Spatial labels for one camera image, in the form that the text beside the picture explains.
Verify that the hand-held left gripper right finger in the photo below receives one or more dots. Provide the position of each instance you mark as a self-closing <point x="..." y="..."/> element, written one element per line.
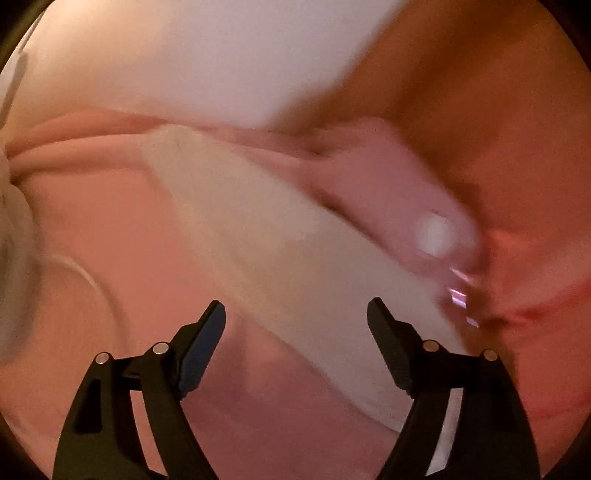
<point x="384" y="345"/>

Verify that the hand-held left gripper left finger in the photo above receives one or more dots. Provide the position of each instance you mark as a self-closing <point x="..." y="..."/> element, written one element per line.
<point x="203" y="353"/>

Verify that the white fleece garment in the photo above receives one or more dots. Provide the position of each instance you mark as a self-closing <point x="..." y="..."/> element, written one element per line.
<point x="286" y="267"/>

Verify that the pink pillow with white button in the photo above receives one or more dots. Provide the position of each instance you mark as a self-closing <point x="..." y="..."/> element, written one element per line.
<point x="397" y="198"/>

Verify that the pink fleece blanket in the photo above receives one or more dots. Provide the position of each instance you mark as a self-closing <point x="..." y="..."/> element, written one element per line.
<point x="106" y="240"/>

